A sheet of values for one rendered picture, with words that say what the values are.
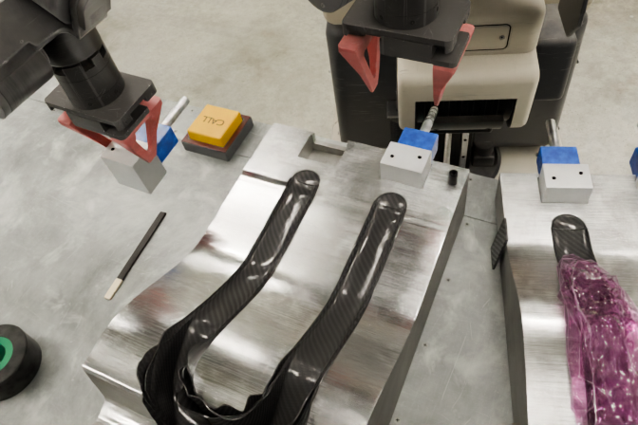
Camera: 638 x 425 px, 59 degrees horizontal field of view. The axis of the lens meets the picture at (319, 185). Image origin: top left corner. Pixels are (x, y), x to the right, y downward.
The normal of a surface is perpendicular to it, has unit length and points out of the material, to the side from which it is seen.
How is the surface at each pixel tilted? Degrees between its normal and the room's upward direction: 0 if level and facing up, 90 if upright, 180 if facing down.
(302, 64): 0
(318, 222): 3
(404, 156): 0
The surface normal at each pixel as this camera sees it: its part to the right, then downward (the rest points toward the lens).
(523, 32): -0.07, 0.86
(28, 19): 0.29, -0.37
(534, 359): -0.15, -0.43
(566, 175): -0.13, -0.62
